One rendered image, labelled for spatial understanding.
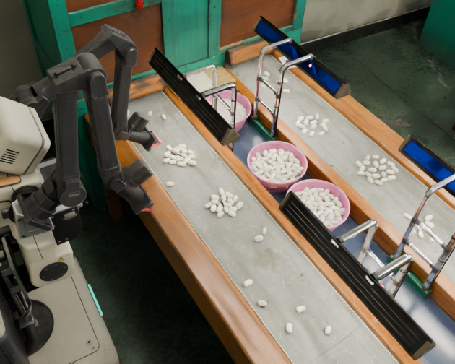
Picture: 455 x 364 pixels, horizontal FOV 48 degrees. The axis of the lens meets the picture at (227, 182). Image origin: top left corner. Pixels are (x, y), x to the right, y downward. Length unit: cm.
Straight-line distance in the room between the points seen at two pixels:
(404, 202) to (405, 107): 184
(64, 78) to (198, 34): 141
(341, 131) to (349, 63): 190
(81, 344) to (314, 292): 103
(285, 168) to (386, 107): 182
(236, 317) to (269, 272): 24
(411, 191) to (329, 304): 70
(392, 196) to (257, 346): 92
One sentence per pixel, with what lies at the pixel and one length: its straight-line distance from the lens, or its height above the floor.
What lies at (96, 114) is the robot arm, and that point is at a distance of 140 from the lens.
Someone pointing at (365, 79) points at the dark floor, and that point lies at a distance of 423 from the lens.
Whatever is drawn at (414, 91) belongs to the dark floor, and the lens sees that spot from 424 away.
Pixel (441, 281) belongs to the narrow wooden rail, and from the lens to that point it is 206.
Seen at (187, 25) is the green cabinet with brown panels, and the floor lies 106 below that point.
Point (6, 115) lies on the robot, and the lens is 161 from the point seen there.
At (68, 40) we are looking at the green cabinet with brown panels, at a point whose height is 115.
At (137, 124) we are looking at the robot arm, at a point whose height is 98.
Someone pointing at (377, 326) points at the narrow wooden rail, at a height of 76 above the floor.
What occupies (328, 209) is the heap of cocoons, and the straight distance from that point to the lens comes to 215.
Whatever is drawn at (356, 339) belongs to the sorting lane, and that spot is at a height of 74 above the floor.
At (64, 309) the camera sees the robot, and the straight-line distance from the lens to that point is 245.
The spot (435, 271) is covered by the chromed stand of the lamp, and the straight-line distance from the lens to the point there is 198.
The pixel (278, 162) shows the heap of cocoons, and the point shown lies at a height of 73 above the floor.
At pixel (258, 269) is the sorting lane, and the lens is 194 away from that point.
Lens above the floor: 236
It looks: 47 degrees down
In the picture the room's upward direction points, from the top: 3 degrees clockwise
